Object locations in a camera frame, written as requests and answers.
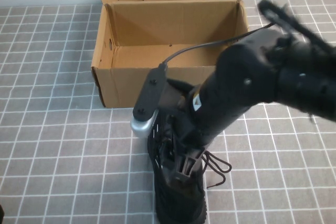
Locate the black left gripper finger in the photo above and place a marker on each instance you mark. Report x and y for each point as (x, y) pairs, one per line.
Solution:
(1, 214)

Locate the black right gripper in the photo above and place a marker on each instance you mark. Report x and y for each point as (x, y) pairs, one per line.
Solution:
(176, 90)

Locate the black knit sneaker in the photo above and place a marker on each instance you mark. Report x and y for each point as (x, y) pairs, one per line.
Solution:
(168, 203)

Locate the brown cardboard shoe box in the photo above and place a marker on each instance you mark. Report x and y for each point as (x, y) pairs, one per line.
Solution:
(126, 87)

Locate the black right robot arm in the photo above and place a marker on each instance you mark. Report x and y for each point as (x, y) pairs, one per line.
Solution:
(236, 77)

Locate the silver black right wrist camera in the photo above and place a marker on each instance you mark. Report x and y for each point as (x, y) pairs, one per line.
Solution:
(149, 95)

